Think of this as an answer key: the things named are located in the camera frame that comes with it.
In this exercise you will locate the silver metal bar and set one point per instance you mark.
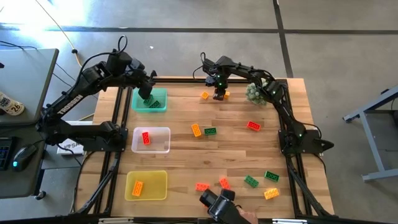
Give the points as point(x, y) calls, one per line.
point(286, 221)
point(112, 221)

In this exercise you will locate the black aluminium table frame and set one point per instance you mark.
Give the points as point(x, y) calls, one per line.
point(186, 80)

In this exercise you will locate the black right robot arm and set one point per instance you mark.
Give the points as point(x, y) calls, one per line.
point(289, 118)

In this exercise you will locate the clear plastic bin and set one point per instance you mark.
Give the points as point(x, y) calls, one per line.
point(160, 143)

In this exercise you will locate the red toy brick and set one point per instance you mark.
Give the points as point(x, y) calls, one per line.
point(202, 187)
point(224, 183)
point(253, 126)
point(145, 138)

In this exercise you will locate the grey side table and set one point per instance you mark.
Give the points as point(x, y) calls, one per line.
point(28, 77)

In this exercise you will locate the white printed cup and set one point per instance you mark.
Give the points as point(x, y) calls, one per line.
point(11, 105)

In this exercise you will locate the yellow plastic bin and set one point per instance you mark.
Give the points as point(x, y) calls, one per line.
point(154, 186)

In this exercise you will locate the grey metal bench frame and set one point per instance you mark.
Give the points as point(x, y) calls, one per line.
point(374, 146)

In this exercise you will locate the dark grey desk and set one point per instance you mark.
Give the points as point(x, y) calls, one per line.
point(28, 183)

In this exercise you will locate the green toy brick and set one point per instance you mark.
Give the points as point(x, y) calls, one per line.
point(210, 131)
point(155, 104)
point(271, 176)
point(148, 100)
point(251, 181)

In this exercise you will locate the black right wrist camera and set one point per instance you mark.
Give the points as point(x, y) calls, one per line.
point(210, 81)

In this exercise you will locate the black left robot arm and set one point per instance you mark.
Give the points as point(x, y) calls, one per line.
point(70, 102)

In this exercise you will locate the teal plastic bin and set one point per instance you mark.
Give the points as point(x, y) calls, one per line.
point(158, 93)

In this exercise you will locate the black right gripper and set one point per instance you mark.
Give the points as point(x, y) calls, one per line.
point(220, 82)

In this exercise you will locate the white printed box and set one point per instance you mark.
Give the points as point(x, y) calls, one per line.
point(70, 147)

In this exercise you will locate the black computer mouse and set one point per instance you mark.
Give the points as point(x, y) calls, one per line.
point(23, 157)

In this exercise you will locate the potted artificial green plant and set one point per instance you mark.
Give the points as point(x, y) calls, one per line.
point(255, 93)

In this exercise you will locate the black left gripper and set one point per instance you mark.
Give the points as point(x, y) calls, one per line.
point(143, 73)

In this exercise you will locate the black computer keyboard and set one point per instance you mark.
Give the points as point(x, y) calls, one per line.
point(4, 154)

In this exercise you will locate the small orange toy brick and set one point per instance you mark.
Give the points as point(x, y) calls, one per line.
point(227, 95)
point(205, 95)

